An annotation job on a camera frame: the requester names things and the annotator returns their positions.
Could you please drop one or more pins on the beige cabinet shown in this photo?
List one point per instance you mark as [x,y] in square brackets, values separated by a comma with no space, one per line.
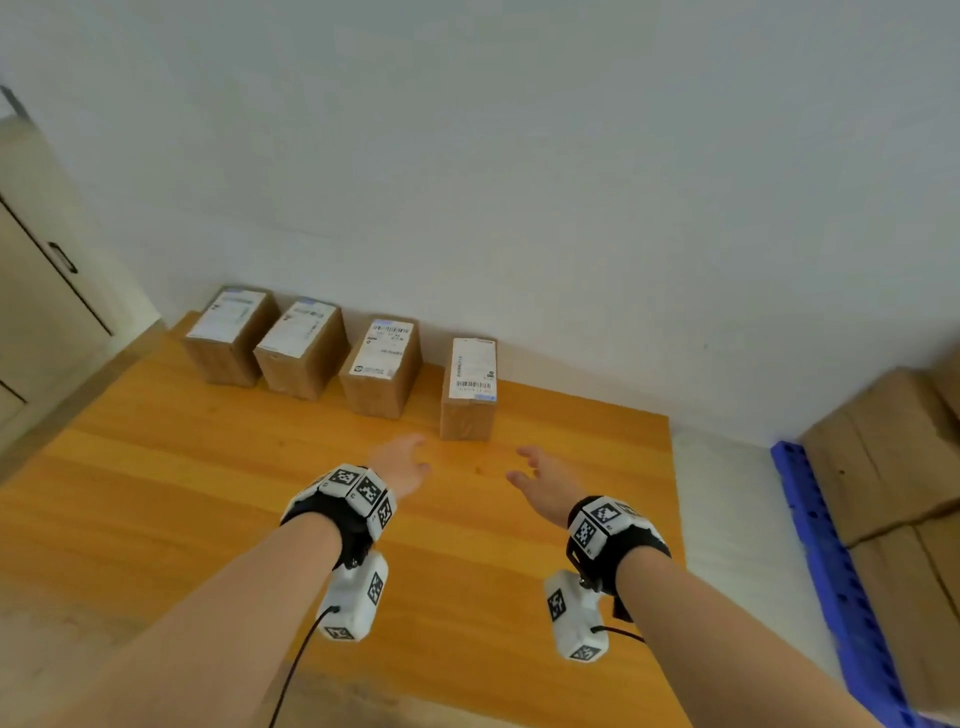
[45,330]

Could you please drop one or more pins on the person's left forearm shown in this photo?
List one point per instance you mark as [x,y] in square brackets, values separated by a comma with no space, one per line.
[202,637]

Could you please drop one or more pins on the orange wooden table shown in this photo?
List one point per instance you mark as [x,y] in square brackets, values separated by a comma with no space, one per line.
[225,487]

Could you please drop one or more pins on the person's right hand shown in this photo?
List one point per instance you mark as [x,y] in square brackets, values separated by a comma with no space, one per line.
[551,491]

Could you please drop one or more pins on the person's left hand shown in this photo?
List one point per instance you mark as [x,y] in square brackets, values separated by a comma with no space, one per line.
[401,469]

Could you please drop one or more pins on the plain brown parcel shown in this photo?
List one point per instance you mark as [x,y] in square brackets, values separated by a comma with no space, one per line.
[877,457]

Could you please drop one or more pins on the blue perforated plastic pallet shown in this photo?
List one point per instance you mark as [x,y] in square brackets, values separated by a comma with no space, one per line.
[817,540]

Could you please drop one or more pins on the black wristband with marker tags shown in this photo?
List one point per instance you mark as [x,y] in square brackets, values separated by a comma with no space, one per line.
[630,547]
[337,517]

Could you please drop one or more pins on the person's right forearm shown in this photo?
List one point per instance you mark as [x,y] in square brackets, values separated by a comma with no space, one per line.
[735,652]

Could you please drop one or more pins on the small cardboard box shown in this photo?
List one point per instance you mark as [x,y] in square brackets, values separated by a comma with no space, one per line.
[300,375]
[465,420]
[375,397]
[225,360]

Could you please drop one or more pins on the white marker-tagged wrist camera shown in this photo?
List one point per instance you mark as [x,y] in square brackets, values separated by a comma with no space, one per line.
[574,622]
[352,600]

